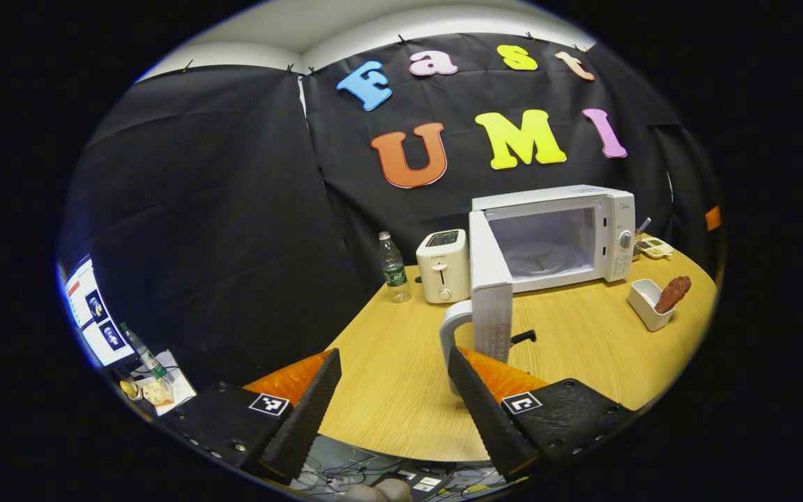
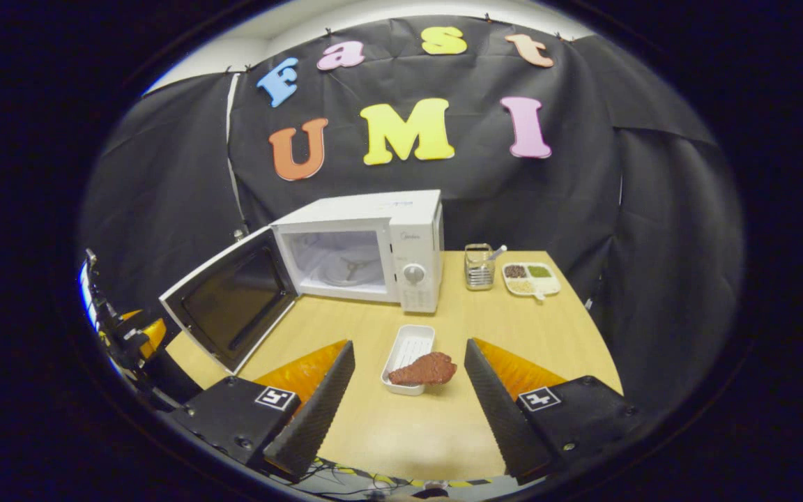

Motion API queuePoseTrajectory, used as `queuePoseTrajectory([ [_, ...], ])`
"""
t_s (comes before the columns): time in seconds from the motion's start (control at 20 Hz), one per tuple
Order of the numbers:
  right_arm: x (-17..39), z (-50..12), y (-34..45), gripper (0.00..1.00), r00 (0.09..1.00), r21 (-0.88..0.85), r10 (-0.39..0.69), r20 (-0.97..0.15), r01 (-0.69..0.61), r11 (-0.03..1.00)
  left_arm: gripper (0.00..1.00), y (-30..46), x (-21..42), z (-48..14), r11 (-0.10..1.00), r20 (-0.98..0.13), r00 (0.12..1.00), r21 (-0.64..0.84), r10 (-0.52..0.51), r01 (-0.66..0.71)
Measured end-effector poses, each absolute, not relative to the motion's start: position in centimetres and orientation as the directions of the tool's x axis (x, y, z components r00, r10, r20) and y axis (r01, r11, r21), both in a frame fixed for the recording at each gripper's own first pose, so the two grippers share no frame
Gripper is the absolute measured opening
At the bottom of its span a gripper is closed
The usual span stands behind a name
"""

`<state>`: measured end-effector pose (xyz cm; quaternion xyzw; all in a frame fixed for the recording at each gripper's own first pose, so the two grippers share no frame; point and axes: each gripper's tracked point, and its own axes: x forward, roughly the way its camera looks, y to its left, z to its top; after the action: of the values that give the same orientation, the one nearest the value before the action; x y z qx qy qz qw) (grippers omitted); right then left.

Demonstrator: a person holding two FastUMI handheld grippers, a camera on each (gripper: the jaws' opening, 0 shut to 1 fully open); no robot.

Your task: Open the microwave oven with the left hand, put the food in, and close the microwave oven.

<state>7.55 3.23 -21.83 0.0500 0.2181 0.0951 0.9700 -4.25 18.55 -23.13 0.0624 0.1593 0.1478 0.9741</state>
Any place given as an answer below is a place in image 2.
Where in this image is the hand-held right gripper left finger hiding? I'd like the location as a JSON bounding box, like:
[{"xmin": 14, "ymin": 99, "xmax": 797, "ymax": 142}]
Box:
[{"xmin": 168, "ymin": 340, "xmax": 357, "ymax": 483}]

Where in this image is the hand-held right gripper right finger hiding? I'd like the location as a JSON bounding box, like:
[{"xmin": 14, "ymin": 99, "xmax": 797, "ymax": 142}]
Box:
[{"xmin": 464, "ymin": 338, "xmax": 646, "ymax": 485}]

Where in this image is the reddish brown meat piece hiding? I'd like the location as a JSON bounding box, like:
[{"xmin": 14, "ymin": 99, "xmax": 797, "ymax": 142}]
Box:
[{"xmin": 388, "ymin": 351, "xmax": 458, "ymax": 386}]

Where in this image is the black backdrop cloth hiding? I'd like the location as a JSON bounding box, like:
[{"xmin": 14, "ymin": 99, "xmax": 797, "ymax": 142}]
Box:
[{"xmin": 77, "ymin": 14, "xmax": 747, "ymax": 419}]

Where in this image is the white divided bean dish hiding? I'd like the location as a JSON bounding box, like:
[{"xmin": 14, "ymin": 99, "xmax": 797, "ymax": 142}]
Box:
[{"xmin": 501, "ymin": 261, "xmax": 561, "ymax": 301}]

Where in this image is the white microwave oven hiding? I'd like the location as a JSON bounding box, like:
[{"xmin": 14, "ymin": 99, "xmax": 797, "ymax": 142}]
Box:
[{"xmin": 159, "ymin": 190, "xmax": 444, "ymax": 376}]

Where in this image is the metal wire utensil holder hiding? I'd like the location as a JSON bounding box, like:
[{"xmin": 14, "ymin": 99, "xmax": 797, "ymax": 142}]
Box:
[{"xmin": 464, "ymin": 243, "xmax": 495, "ymax": 291}]

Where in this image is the white rectangular tray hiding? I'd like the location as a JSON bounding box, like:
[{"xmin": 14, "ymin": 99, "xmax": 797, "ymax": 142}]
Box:
[{"xmin": 381, "ymin": 324, "xmax": 436, "ymax": 397}]

